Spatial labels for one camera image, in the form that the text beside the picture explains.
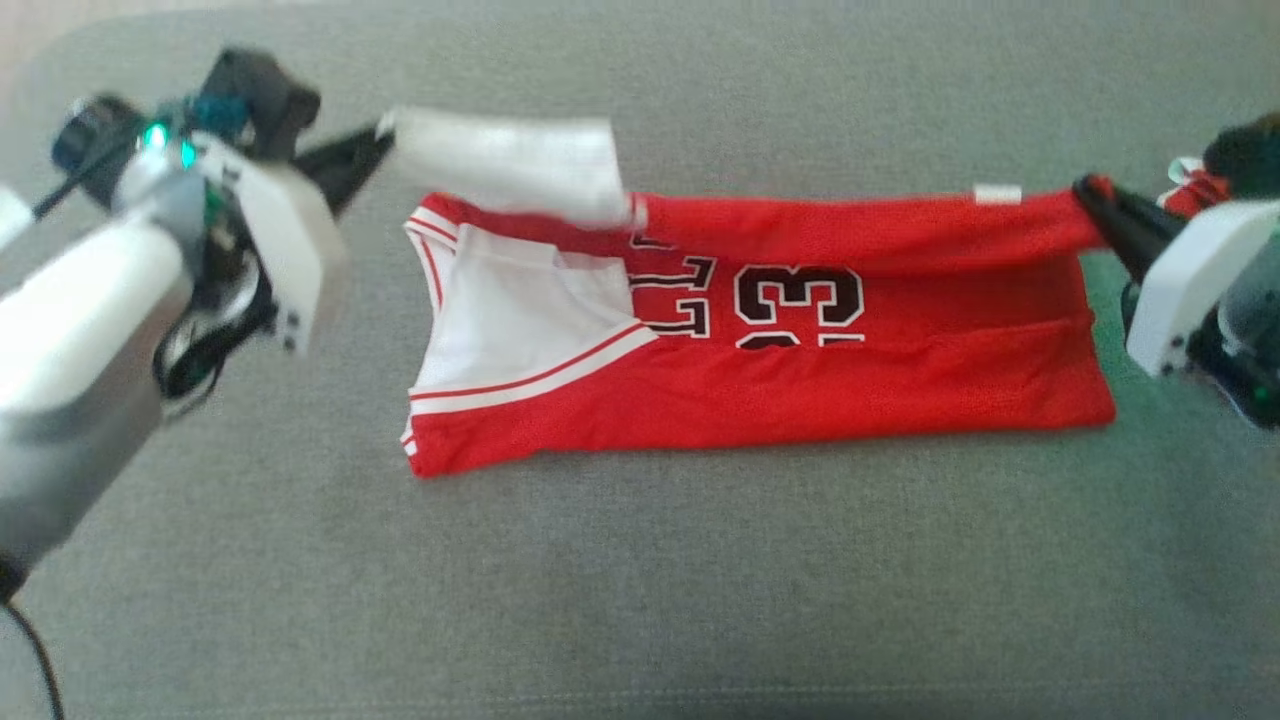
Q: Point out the large grey sofa seat cushion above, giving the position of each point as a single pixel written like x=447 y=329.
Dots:
x=640 y=560

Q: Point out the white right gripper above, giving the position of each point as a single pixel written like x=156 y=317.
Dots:
x=1190 y=280

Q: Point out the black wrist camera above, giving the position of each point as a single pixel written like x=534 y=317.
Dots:
x=1250 y=155
x=265 y=95

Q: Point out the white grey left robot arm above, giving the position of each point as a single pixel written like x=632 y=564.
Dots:
x=80 y=330

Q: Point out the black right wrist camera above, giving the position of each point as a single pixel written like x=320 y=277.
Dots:
x=1250 y=155

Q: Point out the red shorts white trim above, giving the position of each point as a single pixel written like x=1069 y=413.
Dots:
x=1200 y=190

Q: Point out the red basketball jersey white sleeves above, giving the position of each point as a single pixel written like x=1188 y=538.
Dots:
x=800 y=400

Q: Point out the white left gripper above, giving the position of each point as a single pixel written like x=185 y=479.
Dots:
x=285 y=250

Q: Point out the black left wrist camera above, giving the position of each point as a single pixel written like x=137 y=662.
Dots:
x=265 y=95

